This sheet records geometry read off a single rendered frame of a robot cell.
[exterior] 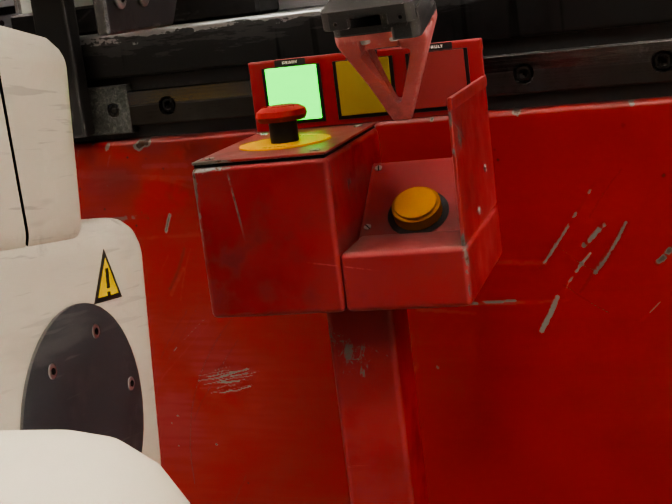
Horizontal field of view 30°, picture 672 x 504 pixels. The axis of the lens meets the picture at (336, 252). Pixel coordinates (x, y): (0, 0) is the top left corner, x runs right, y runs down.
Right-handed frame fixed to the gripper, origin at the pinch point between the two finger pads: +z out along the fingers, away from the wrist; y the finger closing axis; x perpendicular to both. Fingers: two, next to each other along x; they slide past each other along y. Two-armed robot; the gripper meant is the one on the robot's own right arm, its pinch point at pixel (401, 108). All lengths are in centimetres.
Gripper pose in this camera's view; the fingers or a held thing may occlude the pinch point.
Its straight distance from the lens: 92.6
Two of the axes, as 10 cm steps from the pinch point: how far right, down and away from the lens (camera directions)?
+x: -9.6, 0.7, 2.8
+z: 1.9, 8.9, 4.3
